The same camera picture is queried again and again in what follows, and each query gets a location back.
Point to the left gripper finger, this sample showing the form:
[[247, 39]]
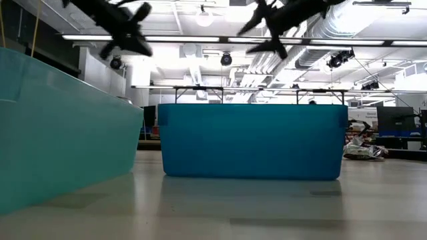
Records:
[[142, 12], [133, 43]]

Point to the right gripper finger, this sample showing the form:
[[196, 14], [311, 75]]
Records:
[[272, 46], [258, 20]]

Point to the clear plastic candy container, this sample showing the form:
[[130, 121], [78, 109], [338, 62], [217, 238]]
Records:
[[363, 151]]

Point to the white globe lamp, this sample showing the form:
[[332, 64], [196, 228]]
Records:
[[204, 18]]

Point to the black ceiling spotlight cluster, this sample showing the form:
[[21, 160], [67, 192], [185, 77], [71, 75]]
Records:
[[338, 60]]

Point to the small black monitor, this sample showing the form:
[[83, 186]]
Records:
[[149, 120]]

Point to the black ceiling track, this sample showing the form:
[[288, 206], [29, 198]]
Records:
[[380, 3]]

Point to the blue plastic bin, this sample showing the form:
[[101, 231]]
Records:
[[253, 143]]

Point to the white printed sign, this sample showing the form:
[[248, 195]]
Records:
[[367, 115]]

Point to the teal green plastic bin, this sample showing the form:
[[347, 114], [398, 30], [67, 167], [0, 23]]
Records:
[[60, 140]]

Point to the large black monitor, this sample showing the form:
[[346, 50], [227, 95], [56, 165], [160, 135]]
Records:
[[395, 120]]

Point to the black desk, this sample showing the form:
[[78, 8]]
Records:
[[400, 143]]

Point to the black rail with light strips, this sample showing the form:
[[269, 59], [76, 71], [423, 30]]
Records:
[[223, 39]]

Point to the silver ventilation duct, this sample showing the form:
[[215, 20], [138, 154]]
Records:
[[312, 58]]

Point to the thin rail with light strips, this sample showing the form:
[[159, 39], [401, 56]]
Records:
[[160, 87]]

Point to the black bracket frame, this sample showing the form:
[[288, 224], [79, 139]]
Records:
[[200, 88], [320, 90]]

